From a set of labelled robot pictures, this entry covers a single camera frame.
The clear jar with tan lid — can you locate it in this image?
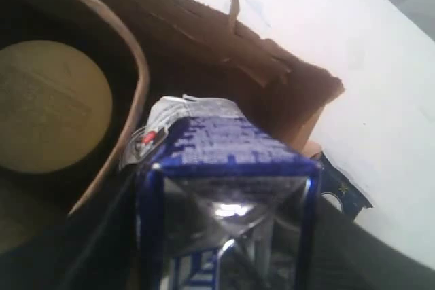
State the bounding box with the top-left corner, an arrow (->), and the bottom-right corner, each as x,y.
1,40 -> 113,173

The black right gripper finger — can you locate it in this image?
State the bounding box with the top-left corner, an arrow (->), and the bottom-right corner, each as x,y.
308,198 -> 434,289

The spaghetti packet with Italian flag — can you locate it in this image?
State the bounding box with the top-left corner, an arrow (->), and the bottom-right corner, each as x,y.
313,151 -> 373,220

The blue and white milk carton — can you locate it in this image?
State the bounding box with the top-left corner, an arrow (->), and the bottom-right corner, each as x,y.
120,95 -> 321,289

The brown paper shopping bag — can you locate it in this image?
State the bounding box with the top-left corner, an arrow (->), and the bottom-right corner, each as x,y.
1,0 -> 344,289

